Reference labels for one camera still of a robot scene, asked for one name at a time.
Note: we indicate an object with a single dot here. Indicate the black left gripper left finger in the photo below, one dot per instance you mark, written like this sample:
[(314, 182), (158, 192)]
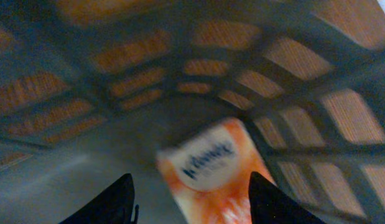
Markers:
[(113, 205)]

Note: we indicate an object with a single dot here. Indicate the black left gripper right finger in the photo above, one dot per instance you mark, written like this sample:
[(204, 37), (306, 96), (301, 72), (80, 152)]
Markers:
[(269, 205)]

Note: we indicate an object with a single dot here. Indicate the orange tissue pack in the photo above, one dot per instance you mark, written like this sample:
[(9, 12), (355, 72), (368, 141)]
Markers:
[(209, 175)]

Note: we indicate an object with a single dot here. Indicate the dark grey plastic basket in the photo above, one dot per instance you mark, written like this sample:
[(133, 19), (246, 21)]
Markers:
[(92, 90)]

